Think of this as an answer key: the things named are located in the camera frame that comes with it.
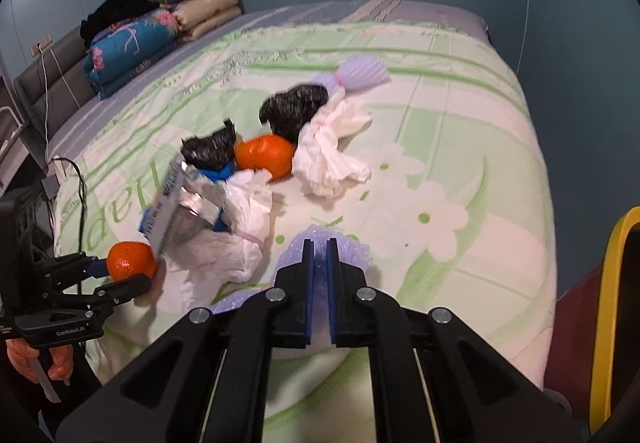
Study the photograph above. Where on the grey upholstered bed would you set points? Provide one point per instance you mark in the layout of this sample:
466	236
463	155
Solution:
65	73

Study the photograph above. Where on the wall socket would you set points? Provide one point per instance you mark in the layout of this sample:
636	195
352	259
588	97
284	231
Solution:
42	43

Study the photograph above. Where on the silver blue snack wrapper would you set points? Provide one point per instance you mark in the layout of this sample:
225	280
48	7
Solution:
185	210

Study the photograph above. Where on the green floral blanket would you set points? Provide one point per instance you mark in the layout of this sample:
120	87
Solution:
450	148

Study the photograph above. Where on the small orange mandarin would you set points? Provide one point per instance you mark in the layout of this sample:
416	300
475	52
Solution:
131	260

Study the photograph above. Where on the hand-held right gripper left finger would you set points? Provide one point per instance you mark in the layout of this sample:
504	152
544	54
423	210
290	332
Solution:
309	303

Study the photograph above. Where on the beige folded pillows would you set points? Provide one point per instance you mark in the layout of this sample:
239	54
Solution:
207	10

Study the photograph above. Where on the large black plastic bag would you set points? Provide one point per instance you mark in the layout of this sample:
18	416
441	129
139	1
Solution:
292	110

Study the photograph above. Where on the yellow rimmed black bin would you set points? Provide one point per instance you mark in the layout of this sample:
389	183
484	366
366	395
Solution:
612	298

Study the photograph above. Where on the purple foam net pink band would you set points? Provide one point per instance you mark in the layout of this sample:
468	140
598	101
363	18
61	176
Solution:
360	73

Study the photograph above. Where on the small black plastic bag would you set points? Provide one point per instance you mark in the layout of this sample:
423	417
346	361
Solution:
207	153

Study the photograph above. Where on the blue floral pillow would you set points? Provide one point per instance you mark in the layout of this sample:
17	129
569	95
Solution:
125	53

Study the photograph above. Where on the person's left hand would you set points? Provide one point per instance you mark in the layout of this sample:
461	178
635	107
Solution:
62	363

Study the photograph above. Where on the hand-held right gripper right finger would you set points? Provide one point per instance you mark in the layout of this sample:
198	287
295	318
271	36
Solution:
331	303

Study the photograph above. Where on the grey striped bed sheet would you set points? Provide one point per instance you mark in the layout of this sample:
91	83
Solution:
310	10

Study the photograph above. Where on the black clothing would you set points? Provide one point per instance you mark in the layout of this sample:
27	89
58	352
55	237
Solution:
115	10

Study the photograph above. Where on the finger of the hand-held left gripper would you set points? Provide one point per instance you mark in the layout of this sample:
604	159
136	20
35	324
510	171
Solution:
97	268
125	288

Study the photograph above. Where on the large orange mandarin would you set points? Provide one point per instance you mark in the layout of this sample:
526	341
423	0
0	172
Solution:
262	155

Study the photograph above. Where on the white tissue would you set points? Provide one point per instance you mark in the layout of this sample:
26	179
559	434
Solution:
325	158
240	228

